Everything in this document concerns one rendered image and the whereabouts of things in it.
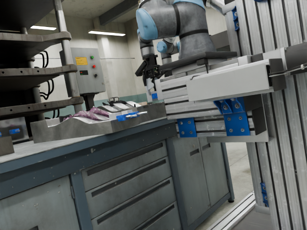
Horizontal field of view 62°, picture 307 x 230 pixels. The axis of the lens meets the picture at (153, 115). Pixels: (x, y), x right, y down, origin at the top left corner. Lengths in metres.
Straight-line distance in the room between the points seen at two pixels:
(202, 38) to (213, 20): 7.69
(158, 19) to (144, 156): 0.73
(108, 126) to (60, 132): 0.29
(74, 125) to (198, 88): 0.66
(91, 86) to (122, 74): 8.19
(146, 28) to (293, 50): 0.49
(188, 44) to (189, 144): 0.88
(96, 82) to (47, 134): 1.05
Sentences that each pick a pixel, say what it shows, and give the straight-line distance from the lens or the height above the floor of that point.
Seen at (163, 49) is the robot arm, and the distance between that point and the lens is 1.73.
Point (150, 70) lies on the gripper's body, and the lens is 1.39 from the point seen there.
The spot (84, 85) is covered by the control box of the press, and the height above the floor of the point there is 1.14.
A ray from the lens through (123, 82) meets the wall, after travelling 10.40.
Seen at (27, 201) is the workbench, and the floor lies 0.63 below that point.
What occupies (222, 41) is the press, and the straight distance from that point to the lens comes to 5.49.
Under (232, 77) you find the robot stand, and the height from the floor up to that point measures 0.93.
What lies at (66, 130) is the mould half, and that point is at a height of 0.84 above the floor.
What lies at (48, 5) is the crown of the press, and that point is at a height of 1.81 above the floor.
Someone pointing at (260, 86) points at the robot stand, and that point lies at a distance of 0.74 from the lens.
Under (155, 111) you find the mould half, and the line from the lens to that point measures 1.50.
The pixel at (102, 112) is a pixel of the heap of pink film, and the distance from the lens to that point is 1.36.
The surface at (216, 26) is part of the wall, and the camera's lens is 8.62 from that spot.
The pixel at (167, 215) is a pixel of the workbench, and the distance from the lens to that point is 1.59.
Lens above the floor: 0.90
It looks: 3 degrees down
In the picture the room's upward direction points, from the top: 10 degrees counter-clockwise
